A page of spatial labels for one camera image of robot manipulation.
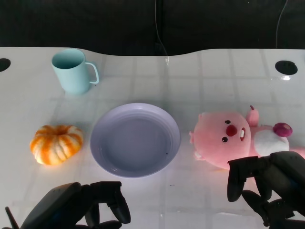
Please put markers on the orange white striped pumpkin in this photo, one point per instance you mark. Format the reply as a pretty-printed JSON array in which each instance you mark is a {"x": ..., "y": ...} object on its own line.
[{"x": 56, "y": 144}]

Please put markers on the lavender round plate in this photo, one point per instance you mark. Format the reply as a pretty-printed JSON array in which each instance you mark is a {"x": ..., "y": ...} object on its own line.
[{"x": 135, "y": 140}]

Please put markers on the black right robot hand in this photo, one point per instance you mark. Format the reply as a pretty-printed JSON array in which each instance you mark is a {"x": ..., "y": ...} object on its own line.
[{"x": 274, "y": 176}]

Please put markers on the pink plush doll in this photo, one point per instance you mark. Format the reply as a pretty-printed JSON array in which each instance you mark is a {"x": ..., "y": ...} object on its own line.
[{"x": 228, "y": 140}]

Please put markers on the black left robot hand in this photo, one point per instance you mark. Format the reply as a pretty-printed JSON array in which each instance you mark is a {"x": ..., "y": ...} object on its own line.
[{"x": 64, "y": 205}]

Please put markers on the light blue plastic mug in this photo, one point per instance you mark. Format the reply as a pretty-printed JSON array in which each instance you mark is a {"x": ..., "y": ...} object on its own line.
[{"x": 71, "y": 71}]

